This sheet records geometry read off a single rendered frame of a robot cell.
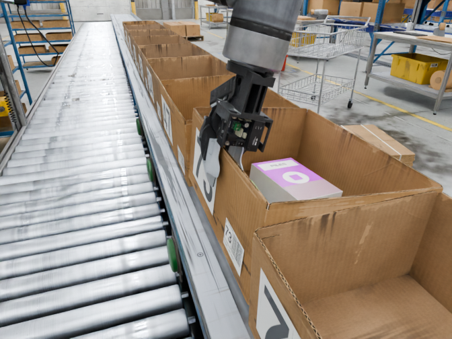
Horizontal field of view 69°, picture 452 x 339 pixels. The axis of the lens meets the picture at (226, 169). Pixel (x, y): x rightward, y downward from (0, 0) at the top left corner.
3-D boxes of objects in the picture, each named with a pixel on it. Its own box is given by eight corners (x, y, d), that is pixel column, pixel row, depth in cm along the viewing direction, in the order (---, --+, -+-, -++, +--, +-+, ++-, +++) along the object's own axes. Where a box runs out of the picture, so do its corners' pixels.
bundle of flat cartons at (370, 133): (326, 138, 330) (328, 126, 324) (370, 136, 335) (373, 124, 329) (358, 171, 270) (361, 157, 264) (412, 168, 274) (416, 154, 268)
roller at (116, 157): (4, 178, 120) (-1, 166, 118) (148, 158, 134) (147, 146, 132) (0, 185, 116) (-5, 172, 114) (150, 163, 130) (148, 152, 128)
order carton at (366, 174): (187, 175, 79) (191, 106, 72) (294, 169, 89) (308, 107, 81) (247, 307, 46) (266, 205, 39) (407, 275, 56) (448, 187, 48)
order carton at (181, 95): (163, 130, 113) (158, 80, 105) (243, 120, 121) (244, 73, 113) (187, 187, 80) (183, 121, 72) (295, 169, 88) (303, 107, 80)
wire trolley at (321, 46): (316, 130, 349) (331, 23, 300) (271, 118, 381) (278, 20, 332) (355, 106, 420) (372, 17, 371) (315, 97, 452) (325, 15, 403)
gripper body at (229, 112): (217, 151, 48) (239, 67, 43) (202, 130, 55) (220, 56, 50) (264, 157, 51) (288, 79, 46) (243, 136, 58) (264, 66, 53)
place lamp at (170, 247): (167, 257, 74) (164, 233, 71) (172, 256, 74) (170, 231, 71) (172, 280, 68) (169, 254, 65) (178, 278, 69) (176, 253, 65)
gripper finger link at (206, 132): (195, 159, 54) (208, 108, 51) (193, 155, 56) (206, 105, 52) (222, 163, 56) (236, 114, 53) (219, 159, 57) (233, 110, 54)
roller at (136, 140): (12, 163, 131) (8, 151, 129) (145, 145, 145) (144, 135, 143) (9, 168, 127) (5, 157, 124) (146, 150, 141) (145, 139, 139)
